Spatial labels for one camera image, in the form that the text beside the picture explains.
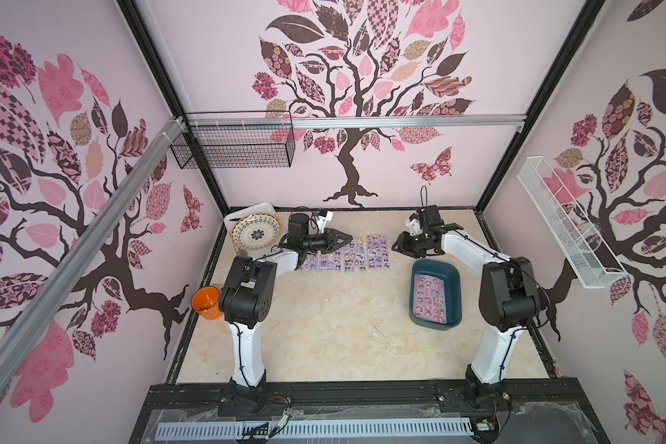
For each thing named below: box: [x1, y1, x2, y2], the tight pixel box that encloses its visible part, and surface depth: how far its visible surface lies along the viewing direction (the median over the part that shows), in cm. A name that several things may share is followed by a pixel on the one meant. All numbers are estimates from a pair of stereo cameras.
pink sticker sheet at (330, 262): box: [317, 248, 344, 272], surface depth 105 cm
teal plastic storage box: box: [408, 259, 463, 332], surface depth 94 cm
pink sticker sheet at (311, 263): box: [300, 252, 320, 272], surface depth 105 cm
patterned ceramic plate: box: [229, 212, 283, 252], surface depth 115 cm
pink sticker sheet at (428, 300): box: [412, 273, 447, 324], surface depth 94 cm
